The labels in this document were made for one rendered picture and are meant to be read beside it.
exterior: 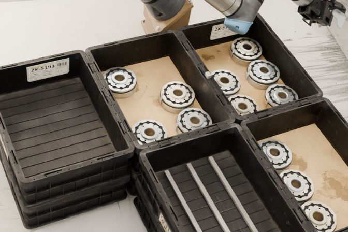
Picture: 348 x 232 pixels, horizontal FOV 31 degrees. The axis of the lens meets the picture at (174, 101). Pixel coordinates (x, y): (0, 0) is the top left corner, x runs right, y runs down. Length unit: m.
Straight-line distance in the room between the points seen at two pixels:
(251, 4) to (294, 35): 0.60
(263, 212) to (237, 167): 0.15
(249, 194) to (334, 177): 0.26
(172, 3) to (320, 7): 0.49
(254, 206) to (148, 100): 0.45
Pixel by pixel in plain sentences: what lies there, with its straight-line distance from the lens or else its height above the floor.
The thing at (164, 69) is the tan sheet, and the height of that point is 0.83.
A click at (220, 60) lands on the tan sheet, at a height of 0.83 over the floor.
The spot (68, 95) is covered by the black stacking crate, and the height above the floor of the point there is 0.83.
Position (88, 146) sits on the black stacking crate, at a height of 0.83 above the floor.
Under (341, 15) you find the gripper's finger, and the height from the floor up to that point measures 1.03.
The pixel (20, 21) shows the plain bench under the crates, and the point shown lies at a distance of 2.27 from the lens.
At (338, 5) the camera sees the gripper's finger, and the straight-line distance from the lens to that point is 1.95.
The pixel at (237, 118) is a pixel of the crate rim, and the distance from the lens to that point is 1.71.
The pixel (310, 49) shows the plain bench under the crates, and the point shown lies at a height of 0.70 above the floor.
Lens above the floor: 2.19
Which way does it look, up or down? 47 degrees down
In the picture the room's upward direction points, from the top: 11 degrees clockwise
